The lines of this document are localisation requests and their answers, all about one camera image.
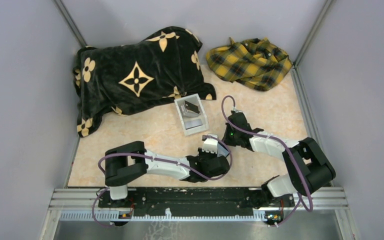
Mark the white plastic card tray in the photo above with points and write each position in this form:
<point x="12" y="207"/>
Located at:
<point x="191" y="126"/>

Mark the dark card in tray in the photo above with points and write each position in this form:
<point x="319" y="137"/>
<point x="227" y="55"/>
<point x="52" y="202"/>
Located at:
<point x="191" y="110"/>

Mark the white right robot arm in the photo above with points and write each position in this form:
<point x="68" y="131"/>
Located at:
<point x="308" y="168"/>

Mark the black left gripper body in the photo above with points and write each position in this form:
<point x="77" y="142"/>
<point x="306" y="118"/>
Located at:
<point x="206" y="155"/>

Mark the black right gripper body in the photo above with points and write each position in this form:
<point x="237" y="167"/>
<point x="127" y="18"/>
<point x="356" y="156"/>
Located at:
<point x="231" y="136"/>

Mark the aluminium frame rail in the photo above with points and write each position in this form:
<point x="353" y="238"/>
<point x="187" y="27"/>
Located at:
<point x="81" y="204"/>

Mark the yellow plaid cloth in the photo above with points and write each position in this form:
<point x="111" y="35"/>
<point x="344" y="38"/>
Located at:
<point x="255" y="63"/>

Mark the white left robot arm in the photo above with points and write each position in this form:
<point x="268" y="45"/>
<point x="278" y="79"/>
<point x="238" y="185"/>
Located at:
<point x="126" y="163"/>

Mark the black floral velvet blanket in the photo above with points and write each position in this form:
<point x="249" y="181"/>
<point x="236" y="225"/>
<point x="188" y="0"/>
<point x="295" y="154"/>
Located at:
<point x="132" y="78"/>

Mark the black leather card holder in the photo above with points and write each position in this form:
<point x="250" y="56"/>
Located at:
<point x="222" y="151"/>

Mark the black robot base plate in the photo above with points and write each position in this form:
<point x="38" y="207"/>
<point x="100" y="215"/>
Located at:
<point x="195" y="201"/>

